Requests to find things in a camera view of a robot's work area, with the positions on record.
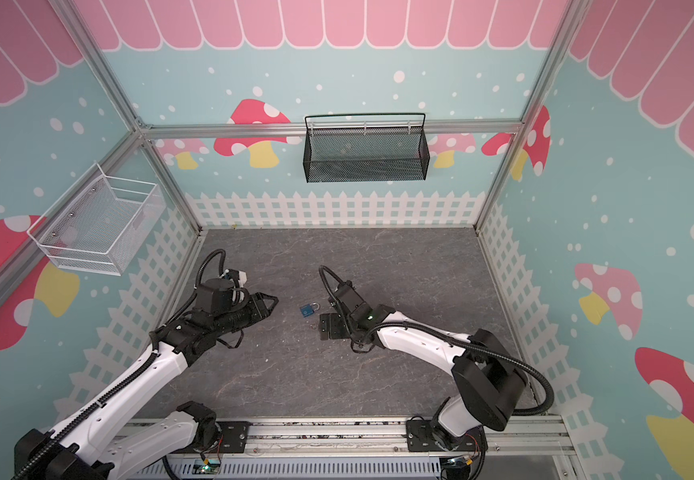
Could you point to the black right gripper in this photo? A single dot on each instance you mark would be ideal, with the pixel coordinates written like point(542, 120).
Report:
point(332, 325)

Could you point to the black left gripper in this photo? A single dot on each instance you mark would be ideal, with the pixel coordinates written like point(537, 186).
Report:
point(259, 308)

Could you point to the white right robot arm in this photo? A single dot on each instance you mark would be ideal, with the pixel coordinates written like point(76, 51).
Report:
point(492, 386)

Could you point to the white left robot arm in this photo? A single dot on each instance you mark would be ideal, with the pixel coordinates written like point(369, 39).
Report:
point(86, 444)

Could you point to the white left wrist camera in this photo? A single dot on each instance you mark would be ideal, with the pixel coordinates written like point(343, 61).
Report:
point(236, 277)

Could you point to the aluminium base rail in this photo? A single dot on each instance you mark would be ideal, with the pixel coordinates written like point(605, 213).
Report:
point(368, 448)

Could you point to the black wire mesh basket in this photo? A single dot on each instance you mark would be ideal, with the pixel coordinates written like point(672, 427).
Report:
point(369, 147)

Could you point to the white wire mesh basket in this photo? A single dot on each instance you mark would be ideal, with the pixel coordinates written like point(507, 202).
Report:
point(100, 227)

